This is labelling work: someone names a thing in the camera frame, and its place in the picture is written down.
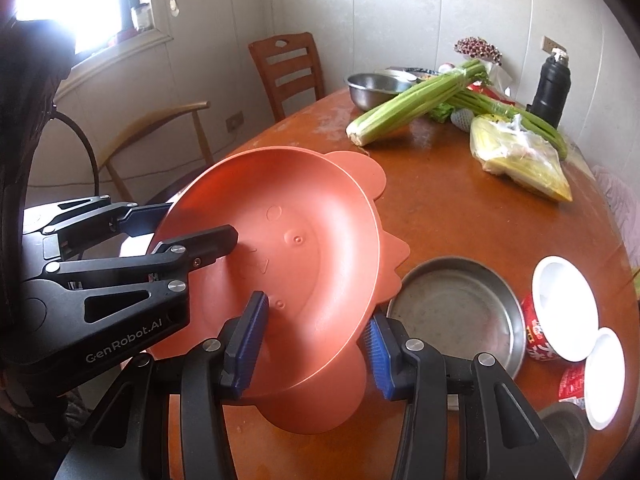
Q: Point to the orange lobed plate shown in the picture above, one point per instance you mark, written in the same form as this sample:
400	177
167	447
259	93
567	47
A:
370	175

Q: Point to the plastic bag of yellow noodles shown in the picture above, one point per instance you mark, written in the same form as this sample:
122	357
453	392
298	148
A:
520	160

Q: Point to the white instant noodle cup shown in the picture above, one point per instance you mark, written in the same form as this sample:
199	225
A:
565	300

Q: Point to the small jar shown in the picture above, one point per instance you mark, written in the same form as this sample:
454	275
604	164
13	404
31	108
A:
141	16

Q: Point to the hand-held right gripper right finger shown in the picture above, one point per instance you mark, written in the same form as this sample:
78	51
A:
380	360

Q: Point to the black thermos flask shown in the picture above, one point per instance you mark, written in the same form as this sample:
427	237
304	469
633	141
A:
550	90

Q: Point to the red package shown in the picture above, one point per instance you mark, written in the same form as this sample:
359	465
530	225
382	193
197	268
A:
492	94

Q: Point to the brown wooden chair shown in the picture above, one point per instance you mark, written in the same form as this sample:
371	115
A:
285	50

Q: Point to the pale purple garment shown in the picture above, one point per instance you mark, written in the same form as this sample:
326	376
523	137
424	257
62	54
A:
620	195

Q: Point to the red white flower bouquet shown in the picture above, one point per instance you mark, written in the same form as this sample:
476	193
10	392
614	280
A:
477	49

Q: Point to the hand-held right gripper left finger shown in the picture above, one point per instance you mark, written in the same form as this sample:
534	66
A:
250	340

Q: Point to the beige wall socket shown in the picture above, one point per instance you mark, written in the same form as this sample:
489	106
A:
550	42

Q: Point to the steel mixing bowl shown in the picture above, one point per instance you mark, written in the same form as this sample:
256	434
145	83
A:
370	87

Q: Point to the flat steel dish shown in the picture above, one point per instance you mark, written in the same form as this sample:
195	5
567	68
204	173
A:
450	310

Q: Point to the celery bunch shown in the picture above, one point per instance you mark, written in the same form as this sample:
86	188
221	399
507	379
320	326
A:
500	107
400	105

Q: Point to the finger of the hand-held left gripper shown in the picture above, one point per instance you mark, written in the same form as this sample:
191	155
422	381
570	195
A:
145	215
200	245

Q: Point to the orange round plate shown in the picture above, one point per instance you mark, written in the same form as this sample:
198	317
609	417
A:
300	200

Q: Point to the patterned dish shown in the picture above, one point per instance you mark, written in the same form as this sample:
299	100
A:
405	71

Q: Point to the low wall socket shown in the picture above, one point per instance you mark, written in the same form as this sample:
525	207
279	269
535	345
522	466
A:
234	121

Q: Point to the light wood armchair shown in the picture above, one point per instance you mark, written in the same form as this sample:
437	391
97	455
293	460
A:
150	120

